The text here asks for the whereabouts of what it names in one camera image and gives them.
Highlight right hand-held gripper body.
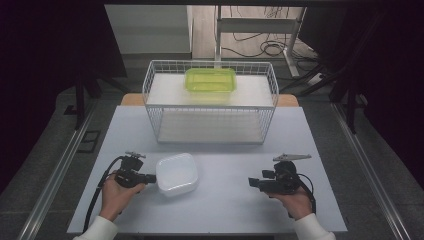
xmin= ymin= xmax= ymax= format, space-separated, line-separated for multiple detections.
xmin=265 ymin=153 xmax=313 ymax=196

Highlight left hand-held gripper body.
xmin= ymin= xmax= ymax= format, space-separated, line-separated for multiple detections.
xmin=114 ymin=151 xmax=148 ymax=189

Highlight clear plastic food container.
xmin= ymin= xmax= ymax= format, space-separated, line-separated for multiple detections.
xmin=155 ymin=152 xmax=200 ymax=197

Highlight white wire basket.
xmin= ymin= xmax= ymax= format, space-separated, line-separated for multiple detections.
xmin=141 ymin=59 xmax=280 ymax=145

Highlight green plastic food container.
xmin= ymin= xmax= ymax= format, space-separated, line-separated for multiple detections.
xmin=183 ymin=67 xmax=238 ymax=102

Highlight person's left hand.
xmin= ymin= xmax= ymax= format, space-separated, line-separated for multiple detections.
xmin=98 ymin=170 xmax=147 ymax=223

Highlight person's right hand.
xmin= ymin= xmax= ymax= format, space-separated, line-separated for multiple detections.
xmin=267 ymin=185 xmax=315 ymax=222

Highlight wooden table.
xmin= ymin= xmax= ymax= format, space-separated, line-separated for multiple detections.
xmin=119 ymin=92 xmax=300 ymax=108

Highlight dark stand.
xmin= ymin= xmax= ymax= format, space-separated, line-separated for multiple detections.
xmin=279 ymin=13 xmax=371 ymax=135
xmin=73 ymin=64 xmax=132 ymax=132

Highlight white power strip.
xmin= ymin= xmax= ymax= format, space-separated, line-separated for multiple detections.
xmin=305 ymin=72 xmax=325 ymax=87

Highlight white cabinet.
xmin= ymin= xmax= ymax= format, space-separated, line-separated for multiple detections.
xmin=104 ymin=4 xmax=195 ymax=55

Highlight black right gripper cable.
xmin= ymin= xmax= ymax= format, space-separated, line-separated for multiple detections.
xmin=295 ymin=172 xmax=318 ymax=215

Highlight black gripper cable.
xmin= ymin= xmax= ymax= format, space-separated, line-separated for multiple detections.
xmin=82 ymin=155 xmax=127 ymax=234
xmin=295 ymin=172 xmax=318 ymax=215

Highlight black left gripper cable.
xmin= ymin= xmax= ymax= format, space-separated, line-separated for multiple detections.
xmin=82 ymin=155 xmax=127 ymax=234

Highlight metal floor rail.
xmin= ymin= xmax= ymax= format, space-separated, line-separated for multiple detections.
xmin=330 ymin=102 xmax=412 ymax=240
xmin=15 ymin=99 xmax=98 ymax=240

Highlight black floor cables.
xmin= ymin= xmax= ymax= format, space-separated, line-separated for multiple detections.
xmin=221 ymin=5 xmax=319 ymax=63

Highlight white metal desk frame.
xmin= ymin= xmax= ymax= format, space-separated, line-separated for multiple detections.
xmin=214 ymin=4 xmax=308 ymax=79

